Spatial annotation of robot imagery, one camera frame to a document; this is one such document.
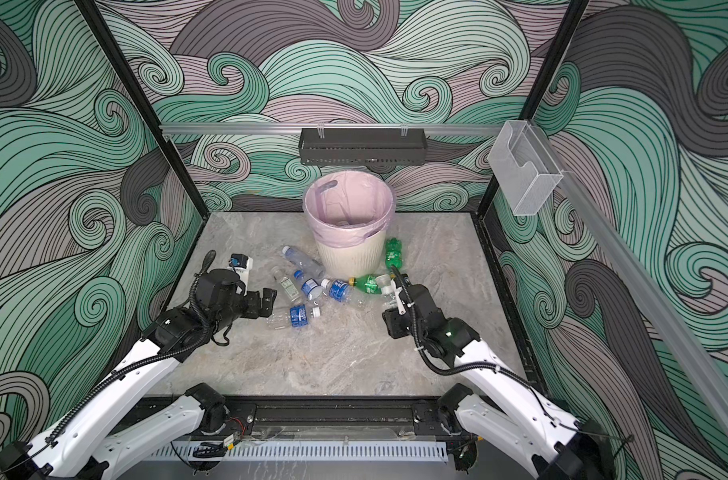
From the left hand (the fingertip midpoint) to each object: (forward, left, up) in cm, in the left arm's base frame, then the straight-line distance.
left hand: (260, 288), depth 75 cm
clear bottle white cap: (+20, -6, -16) cm, 27 cm away
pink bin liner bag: (+36, -21, -7) cm, 43 cm away
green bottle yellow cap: (+12, -28, -16) cm, 34 cm away
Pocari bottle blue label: (0, -8, -15) cm, 17 cm away
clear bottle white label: (+4, -32, -3) cm, 33 cm away
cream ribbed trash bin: (+15, -26, -7) cm, 31 cm away
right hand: (-3, -35, -7) cm, 35 cm away
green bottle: (+23, -37, -14) cm, 46 cm away
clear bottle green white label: (+10, -3, -15) cm, 18 cm away
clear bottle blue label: (+8, -20, -14) cm, 26 cm away
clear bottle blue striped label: (+9, -11, -16) cm, 21 cm away
